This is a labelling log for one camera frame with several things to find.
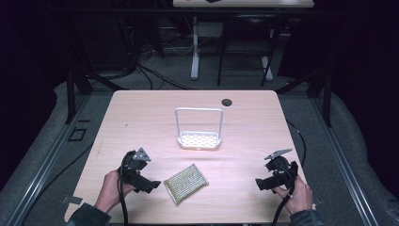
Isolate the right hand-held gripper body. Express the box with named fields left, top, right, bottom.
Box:
left=263, top=148, right=299, bottom=190

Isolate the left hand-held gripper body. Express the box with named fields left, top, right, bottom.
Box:
left=120, top=147, right=152, bottom=190

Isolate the yellow-green scouring sponge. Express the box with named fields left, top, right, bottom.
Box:
left=163, top=162, right=210, bottom=206

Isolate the white sponge holder rack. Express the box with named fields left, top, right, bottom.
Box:
left=174, top=106, right=225, bottom=151

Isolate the person's right hand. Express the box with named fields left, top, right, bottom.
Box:
left=271, top=174, right=314, bottom=217

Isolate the person's left hand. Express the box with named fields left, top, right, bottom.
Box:
left=94, top=169, right=137, bottom=215

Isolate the grey tape piece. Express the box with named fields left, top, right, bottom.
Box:
left=60, top=195, right=84, bottom=205

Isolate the black chair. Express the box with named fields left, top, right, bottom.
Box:
left=216, top=13, right=282, bottom=88

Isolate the white desk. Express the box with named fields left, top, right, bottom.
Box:
left=172, top=0, right=315, bottom=81

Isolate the left hand-held gripper cable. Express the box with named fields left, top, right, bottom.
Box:
left=117, top=166, right=130, bottom=226

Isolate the hand-held gripper cable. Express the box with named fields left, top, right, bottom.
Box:
left=117, top=166, right=130, bottom=226
left=270, top=166, right=296, bottom=226

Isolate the right hand-held gripper cable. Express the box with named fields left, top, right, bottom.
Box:
left=270, top=166, right=296, bottom=226

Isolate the black cable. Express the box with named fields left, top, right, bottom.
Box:
left=28, top=141, right=96, bottom=210
left=285, top=120, right=308, bottom=168

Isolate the aluminium floor rail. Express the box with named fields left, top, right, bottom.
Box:
left=312, top=96, right=381, bottom=226
left=5, top=93, right=92, bottom=226

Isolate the black metal frame stand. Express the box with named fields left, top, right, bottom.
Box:
left=63, top=64, right=130, bottom=125
left=275, top=64, right=334, bottom=128

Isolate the bundle of floor cables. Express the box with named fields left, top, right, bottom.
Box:
left=119, top=18, right=197, bottom=92

